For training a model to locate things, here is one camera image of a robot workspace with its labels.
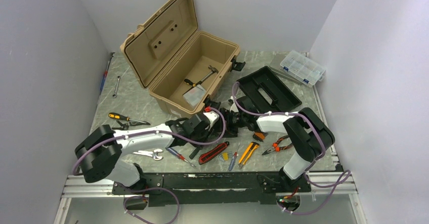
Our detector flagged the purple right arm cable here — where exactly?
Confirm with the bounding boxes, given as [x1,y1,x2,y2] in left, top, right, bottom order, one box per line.
[232,81,352,216]

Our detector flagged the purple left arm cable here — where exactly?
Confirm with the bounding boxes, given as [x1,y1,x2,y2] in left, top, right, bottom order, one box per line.
[71,106,227,224]

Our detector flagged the large black-handled hammer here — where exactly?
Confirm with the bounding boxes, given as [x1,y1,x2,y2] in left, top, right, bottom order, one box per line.
[192,65,219,87]

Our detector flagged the yellow handled screwdriver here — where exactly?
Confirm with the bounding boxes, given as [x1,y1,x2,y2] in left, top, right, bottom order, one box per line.
[108,112,151,125]

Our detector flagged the grey flat case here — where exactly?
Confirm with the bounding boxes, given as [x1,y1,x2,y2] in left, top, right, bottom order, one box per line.
[269,54,301,84]

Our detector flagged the small clear screw box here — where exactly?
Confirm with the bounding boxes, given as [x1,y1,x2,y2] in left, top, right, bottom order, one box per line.
[183,85,206,107]

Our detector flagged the orange black utility knife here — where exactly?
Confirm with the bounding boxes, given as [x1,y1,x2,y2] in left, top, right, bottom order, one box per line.
[238,142,260,169]

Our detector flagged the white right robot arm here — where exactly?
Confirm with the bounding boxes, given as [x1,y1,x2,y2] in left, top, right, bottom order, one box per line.
[220,97,335,191]

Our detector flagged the small ratchet ring wrench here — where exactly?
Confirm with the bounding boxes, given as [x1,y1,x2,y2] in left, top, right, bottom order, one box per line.
[112,76,121,98]

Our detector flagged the tan plastic toolbox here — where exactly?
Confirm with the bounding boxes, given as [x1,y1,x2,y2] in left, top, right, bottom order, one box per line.
[120,0,245,117]

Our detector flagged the small claw hammer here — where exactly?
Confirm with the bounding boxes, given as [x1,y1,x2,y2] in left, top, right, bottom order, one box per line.
[189,146,203,159]

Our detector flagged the silver combination wrench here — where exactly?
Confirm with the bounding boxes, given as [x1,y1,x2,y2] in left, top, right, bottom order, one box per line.
[133,149,164,161]

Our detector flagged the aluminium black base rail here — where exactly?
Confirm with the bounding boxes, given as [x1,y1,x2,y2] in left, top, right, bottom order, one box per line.
[53,170,368,224]

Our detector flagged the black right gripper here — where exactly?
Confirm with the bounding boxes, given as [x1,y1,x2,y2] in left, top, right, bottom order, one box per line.
[212,108,247,138]

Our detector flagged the red black utility knife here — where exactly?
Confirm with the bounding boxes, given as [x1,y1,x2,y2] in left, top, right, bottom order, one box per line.
[198,141,230,165]

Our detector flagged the black handled cutters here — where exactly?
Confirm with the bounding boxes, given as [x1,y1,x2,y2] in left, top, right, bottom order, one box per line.
[111,120,130,130]

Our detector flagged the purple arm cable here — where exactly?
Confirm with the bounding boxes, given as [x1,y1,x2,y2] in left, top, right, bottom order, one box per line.
[71,106,227,224]
[232,81,352,216]

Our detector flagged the blue red tool at wall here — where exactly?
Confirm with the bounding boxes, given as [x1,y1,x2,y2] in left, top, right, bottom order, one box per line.
[100,61,110,93]

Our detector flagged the clear compartment organizer box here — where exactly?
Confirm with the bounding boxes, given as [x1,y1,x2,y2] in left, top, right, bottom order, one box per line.
[280,50,326,87]

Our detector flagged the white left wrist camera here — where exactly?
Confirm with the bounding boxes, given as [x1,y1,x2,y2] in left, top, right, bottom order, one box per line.
[203,107,220,129]

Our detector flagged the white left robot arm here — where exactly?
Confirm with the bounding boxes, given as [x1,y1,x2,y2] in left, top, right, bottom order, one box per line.
[72,108,226,194]

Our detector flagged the orange handled pliers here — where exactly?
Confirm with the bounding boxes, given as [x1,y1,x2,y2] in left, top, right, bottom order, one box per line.
[262,135,293,155]

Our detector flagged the black tool tray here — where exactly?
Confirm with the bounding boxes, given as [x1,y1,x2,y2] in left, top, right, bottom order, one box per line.
[237,66,302,113]

